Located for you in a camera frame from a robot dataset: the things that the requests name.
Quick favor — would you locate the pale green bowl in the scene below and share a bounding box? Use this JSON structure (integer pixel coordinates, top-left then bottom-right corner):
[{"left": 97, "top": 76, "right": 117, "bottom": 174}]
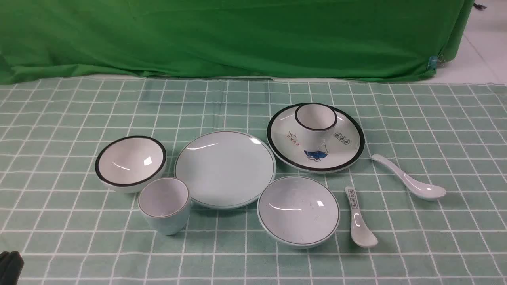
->
[{"left": 257, "top": 176, "right": 341, "bottom": 249}]

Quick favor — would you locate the pale green plate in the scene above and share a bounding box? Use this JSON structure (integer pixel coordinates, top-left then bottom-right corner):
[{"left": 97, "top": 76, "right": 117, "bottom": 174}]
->
[{"left": 174, "top": 131, "right": 277, "bottom": 209}]

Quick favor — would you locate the black rimmed white cup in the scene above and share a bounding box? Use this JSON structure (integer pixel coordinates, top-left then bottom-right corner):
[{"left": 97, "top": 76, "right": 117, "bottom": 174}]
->
[{"left": 294, "top": 103, "right": 338, "bottom": 153}]

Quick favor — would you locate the green backdrop cloth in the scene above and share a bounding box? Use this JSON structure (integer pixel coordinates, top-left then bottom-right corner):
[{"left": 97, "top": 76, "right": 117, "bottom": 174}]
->
[{"left": 0, "top": 0, "right": 473, "bottom": 84}]

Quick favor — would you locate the blue binder clip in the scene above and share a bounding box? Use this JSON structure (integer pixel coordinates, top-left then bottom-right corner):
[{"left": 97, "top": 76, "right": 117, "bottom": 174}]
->
[{"left": 427, "top": 56, "right": 438, "bottom": 70}]

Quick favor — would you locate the dark object on floor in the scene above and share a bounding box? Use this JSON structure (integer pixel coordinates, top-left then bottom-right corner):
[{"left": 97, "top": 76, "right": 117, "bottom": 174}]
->
[{"left": 474, "top": 2, "right": 487, "bottom": 11}]

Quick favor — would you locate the pale green cup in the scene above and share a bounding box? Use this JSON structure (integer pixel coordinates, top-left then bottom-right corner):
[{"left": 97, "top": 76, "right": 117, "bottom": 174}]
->
[{"left": 138, "top": 177, "right": 191, "bottom": 235}]

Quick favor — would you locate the black rimmed cartoon plate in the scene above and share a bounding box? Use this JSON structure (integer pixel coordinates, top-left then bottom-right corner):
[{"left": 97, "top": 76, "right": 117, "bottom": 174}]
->
[{"left": 267, "top": 103, "right": 365, "bottom": 174}]

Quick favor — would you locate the plain white spoon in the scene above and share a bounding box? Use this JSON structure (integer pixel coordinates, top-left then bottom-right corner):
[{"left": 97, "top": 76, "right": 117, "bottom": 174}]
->
[{"left": 371, "top": 154, "right": 447, "bottom": 201}]

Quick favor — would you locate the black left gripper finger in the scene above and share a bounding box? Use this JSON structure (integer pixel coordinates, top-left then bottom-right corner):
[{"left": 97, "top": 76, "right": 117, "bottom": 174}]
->
[{"left": 0, "top": 251, "right": 24, "bottom": 285}]

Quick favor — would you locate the white spoon with print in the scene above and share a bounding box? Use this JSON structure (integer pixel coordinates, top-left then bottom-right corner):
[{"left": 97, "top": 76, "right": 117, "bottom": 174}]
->
[{"left": 345, "top": 186, "right": 378, "bottom": 248}]

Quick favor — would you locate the black rimmed white bowl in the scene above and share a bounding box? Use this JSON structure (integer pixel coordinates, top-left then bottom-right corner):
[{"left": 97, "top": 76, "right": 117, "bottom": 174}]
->
[{"left": 94, "top": 135, "right": 167, "bottom": 194}]

